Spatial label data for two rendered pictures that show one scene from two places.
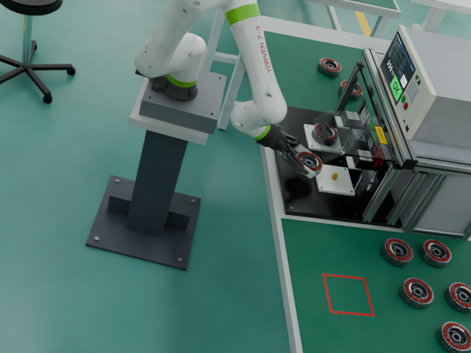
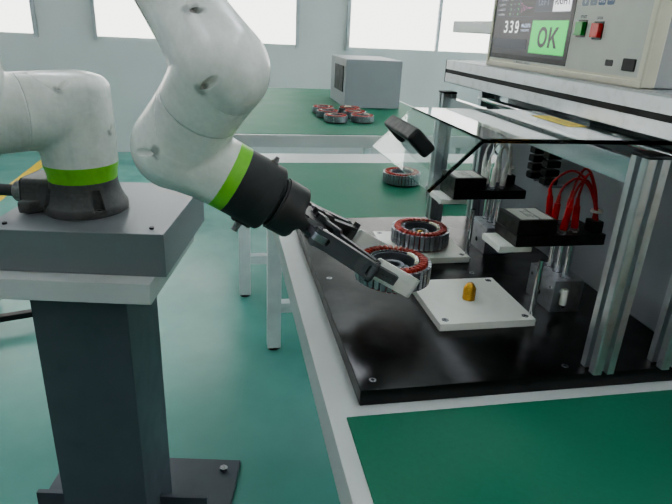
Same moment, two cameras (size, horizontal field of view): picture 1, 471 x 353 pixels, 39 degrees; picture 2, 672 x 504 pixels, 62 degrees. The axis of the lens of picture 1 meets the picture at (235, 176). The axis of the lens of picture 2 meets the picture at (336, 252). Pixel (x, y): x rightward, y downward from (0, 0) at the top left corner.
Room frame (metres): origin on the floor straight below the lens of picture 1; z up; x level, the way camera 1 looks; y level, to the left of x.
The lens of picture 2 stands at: (1.21, -0.24, 1.17)
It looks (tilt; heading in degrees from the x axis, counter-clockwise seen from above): 22 degrees down; 6
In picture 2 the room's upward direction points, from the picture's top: 3 degrees clockwise
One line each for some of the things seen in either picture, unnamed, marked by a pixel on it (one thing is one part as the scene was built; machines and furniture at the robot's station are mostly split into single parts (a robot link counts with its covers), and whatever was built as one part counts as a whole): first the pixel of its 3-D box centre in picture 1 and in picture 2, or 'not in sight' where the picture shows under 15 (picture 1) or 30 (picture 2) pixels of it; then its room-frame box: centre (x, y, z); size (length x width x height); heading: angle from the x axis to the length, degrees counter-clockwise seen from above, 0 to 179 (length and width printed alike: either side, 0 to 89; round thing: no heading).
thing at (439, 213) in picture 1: (454, 206); not in sight; (1.96, -0.81, 0.91); 0.28 x 0.03 x 0.32; 108
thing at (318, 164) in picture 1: (308, 164); (392, 268); (1.99, -0.25, 0.84); 0.11 x 0.11 x 0.04
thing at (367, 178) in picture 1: (369, 180); (553, 286); (2.07, -0.51, 0.80); 0.08 x 0.05 x 0.06; 18
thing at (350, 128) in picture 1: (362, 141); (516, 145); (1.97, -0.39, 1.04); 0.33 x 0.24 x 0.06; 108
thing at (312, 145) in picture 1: (323, 139); (418, 246); (2.26, -0.30, 0.78); 0.15 x 0.15 x 0.01; 18
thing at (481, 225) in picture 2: not in sight; (488, 234); (2.30, -0.43, 0.80); 0.08 x 0.05 x 0.06; 18
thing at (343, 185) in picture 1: (333, 179); (467, 301); (2.03, -0.37, 0.78); 0.15 x 0.15 x 0.01; 18
